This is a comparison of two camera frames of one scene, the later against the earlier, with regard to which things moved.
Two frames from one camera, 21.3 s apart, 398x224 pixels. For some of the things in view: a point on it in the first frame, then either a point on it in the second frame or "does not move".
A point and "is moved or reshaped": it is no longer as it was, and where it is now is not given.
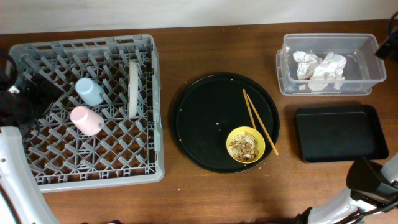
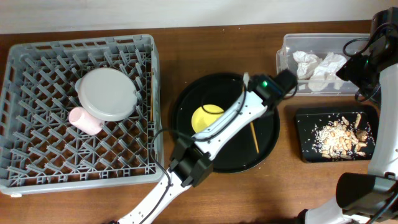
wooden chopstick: [262, 124] -> [255, 142]
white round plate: [133, 89] -> [107, 93]
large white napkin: [329, 72] does not move
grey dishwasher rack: [105, 129] does not move
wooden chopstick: [251, 114] is moved or reshaped
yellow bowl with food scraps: [245, 144] -> [204, 116]
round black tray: [209, 109] does not move
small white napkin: [306, 63] does not move
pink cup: [88, 121] does not move
